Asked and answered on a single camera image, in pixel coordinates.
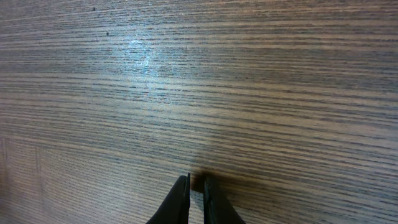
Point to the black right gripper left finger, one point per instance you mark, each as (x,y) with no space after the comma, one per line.
(175,207)

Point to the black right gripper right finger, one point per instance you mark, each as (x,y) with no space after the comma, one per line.
(217,208)

